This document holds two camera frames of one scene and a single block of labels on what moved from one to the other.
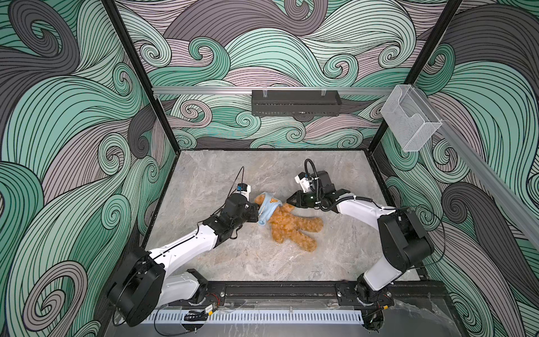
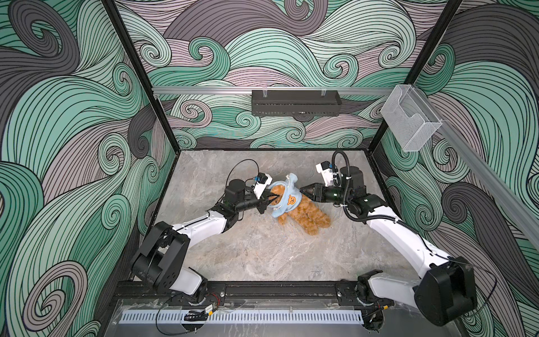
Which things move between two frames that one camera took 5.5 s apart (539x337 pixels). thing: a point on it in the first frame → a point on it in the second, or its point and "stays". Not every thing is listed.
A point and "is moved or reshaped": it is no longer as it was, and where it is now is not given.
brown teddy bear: [284, 225] → [307, 214]
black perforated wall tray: [295, 102] stays
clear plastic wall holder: [410, 119] stays
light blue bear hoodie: [267, 208] is moved or reshaped
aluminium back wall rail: [277, 89] stays
